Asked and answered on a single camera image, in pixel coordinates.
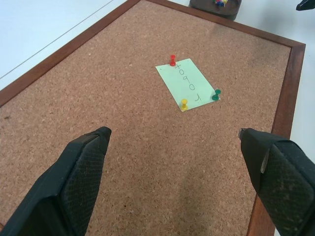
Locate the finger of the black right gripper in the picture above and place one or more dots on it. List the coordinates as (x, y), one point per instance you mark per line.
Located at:
(307, 5)

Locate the yellow push pin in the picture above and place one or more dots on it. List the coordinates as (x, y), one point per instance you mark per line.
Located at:
(184, 104)

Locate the red push pin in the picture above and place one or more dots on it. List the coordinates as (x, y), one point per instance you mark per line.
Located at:
(172, 61)

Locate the cork board with wooden frame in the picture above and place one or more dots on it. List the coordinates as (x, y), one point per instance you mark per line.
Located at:
(123, 98)

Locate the dark brown pin container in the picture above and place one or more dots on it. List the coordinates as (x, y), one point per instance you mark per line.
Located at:
(204, 7)

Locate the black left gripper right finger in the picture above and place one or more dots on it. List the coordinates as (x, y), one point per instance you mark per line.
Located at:
(285, 186)

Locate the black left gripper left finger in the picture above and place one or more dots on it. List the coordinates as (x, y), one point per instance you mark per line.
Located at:
(61, 186)

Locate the green push pin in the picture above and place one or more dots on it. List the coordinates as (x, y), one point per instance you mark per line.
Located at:
(216, 95)

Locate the light green paper note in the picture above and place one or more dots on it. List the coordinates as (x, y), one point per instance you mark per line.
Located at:
(182, 83)

